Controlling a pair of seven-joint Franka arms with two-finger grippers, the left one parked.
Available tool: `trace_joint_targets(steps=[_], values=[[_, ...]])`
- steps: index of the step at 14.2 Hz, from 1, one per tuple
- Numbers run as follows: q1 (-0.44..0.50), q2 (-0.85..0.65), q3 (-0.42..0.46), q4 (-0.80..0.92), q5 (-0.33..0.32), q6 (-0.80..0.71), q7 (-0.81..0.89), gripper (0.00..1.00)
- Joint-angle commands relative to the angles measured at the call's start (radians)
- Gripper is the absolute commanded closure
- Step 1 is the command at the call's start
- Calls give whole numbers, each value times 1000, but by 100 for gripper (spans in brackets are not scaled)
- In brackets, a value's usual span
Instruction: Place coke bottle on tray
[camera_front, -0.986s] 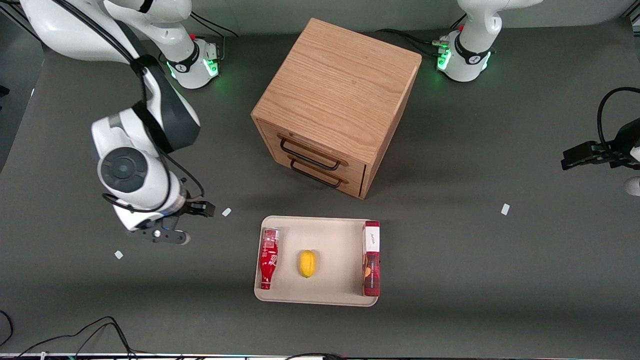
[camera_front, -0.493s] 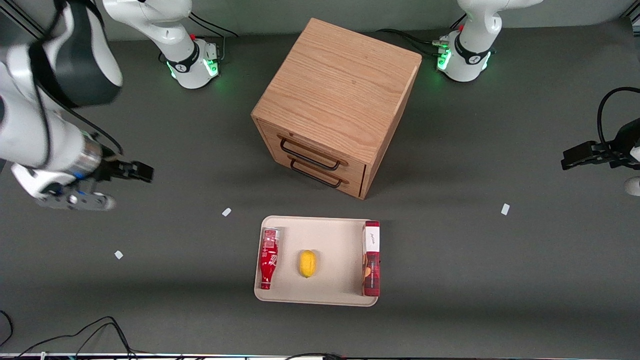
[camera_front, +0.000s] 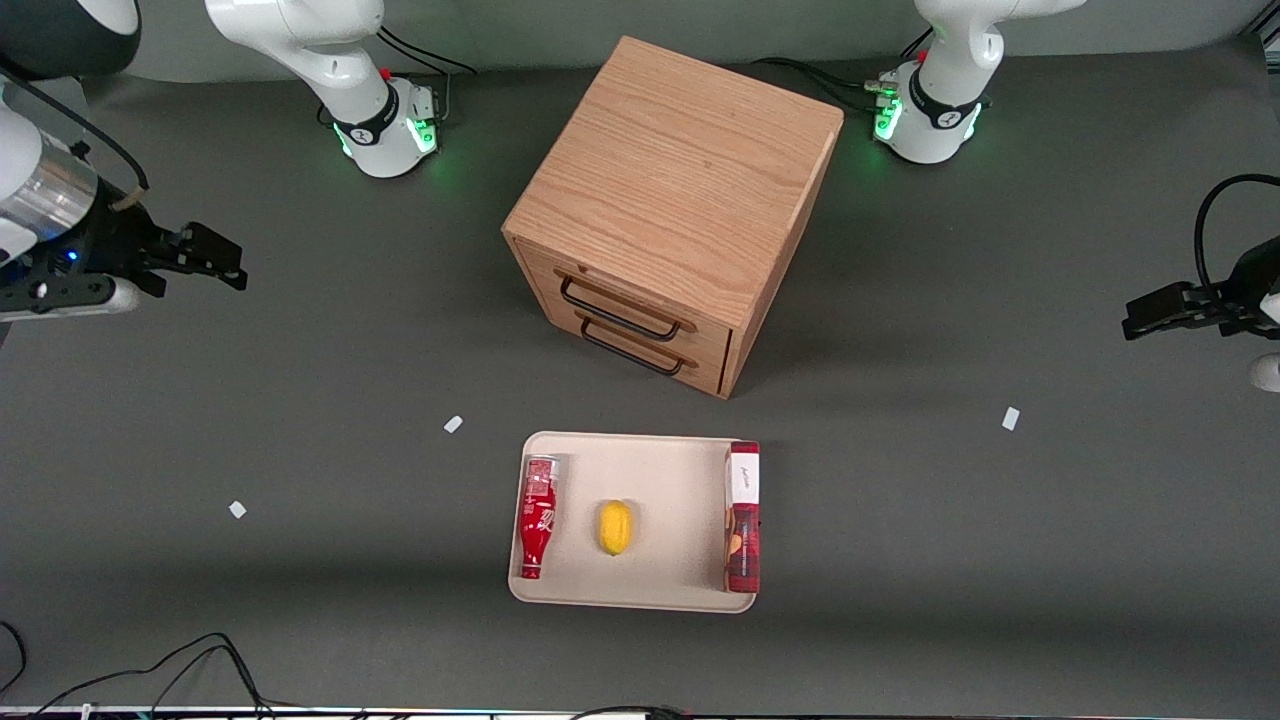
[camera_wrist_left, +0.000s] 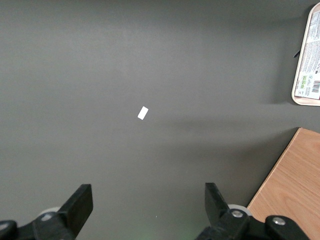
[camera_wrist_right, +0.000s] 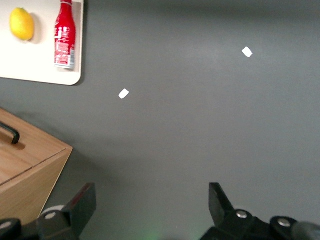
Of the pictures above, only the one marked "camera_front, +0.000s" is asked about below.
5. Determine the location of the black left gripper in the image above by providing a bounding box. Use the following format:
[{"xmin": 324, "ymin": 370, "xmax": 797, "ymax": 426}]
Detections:
[{"xmin": 1121, "ymin": 237, "xmax": 1280, "ymax": 343}]

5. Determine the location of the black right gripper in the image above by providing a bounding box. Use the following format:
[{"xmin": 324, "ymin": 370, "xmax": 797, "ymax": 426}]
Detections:
[{"xmin": 48, "ymin": 200, "xmax": 249, "ymax": 293}]

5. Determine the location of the red coke bottle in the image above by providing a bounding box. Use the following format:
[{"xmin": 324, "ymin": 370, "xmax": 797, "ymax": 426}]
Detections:
[{"xmin": 517, "ymin": 454, "xmax": 562, "ymax": 582}]

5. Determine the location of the beige plastic tray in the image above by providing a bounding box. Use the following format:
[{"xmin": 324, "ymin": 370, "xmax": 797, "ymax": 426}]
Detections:
[{"xmin": 507, "ymin": 431, "xmax": 762, "ymax": 614}]

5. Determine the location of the wooden drawer cabinet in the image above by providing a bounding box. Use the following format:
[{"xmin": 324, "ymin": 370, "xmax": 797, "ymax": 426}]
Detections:
[{"xmin": 502, "ymin": 36, "xmax": 845, "ymax": 401}]

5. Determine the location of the yellow lemon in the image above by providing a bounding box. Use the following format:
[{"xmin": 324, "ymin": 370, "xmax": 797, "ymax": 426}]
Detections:
[{"xmin": 597, "ymin": 498, "xmax": 635, "ymax": 558}]

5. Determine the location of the red cookie box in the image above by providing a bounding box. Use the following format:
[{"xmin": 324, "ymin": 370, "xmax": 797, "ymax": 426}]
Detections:
[{"xmin": 723, "ymin": 440, "xmax": 763, "ymax": 595}]

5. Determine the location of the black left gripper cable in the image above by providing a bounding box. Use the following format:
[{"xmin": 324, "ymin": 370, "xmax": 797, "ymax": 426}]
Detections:
[{"xmin": 1194, "ymin": 174, "xmax": 1280, "ymax": 293}]

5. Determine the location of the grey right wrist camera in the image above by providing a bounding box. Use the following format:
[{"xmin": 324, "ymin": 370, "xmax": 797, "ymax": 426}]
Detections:
[{"xmin": 0, "ymin": 272, "xmax": 143, "ymax": 323}]

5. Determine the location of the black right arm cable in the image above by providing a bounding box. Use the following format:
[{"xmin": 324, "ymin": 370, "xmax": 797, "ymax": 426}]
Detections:
[{"xmin": 0, "ymin": 68, "xmax": 151, "ymax": 213}]

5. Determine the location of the black right base cable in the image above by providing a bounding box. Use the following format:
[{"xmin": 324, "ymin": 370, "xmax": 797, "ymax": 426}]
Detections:
[{"xmin": 375, "ymin": 22, "xmax": 477, "ymax": 127}]

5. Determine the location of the black base cable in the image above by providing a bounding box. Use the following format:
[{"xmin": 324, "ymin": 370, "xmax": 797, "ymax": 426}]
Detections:
[
  {"xmin": 375, "ymin": 22, "xmax": 477, "ymax": 127},
  {"xmin": 750, "ymin": 28, "xmax": 936, "ymax": 117}
]

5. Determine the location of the long black floor cable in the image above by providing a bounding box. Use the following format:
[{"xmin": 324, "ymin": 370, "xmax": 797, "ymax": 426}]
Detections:
[{"xmin": 28, "ymin": 631, "xmax": 273, "ymax": 720}]

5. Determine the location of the black upper drawer handle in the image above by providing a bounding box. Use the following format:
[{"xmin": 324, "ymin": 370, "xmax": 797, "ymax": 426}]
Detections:
[{"xmin": 557, "ymin": 270, "xmax": 697, "ymax": 344}]

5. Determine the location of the black drawer handle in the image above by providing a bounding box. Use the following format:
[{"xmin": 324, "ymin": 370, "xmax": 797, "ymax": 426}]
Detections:
[
  {"xmin": 577, "ymin": 314, "xmax": 697, "ymax": 379},
  {"xmin": 557, "ymin": 270, "xmax": 697, "ymax": 344}
]

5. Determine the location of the black lower drawer handle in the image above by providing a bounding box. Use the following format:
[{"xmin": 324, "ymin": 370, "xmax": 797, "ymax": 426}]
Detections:
[{"xmin": 577, "ymin": 314, "xmax": 697, "ymax": 379}]

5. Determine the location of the black left base cable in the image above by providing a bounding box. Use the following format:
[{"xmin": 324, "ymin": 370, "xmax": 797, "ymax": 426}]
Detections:
[{"xmin": 750, "ymin": 28, "xmax": 936, "ymax": 117}]

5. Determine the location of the short black looped cable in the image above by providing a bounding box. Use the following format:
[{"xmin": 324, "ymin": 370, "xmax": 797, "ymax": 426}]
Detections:
[{"xmin": 0, "ymin": 619, "xmax": 28, "ymax": 697}]

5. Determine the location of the black table edge cable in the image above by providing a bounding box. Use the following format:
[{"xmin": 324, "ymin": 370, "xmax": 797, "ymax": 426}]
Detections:
[{"xmin": 568, "ymin": 704, "xmax": 693, "ymax": 720}]

